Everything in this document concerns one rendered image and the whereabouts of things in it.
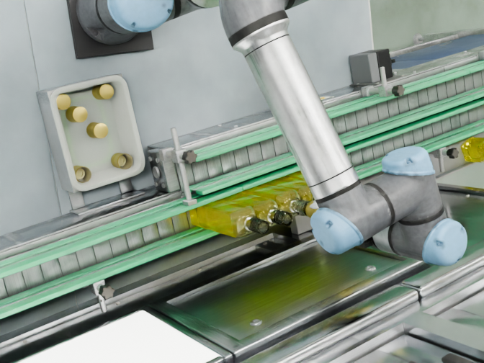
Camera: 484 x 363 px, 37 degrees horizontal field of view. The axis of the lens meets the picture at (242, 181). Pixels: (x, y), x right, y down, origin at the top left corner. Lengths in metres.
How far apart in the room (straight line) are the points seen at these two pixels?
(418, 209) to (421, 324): 0.22
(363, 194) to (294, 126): 0.15
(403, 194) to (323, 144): 0.15
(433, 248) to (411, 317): 0.19
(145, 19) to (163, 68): 0.31
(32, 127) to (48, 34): 0.20
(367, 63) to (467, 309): 0.86
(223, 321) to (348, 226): 0.39
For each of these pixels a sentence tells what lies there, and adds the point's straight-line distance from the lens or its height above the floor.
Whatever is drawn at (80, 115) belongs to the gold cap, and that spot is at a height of 0.81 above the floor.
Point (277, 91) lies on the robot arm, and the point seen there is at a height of 1.43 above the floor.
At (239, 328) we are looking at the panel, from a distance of 1.32.
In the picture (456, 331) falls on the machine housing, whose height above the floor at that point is 1.53.
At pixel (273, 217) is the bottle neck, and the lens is 1.46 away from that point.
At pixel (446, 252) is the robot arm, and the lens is 1.17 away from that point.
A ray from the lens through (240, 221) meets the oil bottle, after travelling 1.45.
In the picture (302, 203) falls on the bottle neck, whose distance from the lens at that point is 1.48.
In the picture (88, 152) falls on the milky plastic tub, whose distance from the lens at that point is 1.63.
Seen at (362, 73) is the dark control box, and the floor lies 0.80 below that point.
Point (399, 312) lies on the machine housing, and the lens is 1.33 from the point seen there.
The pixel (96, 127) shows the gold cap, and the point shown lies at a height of 0.81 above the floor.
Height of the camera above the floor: 2.30
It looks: 57 degrees down
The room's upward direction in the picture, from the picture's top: 100 degrees clockwise
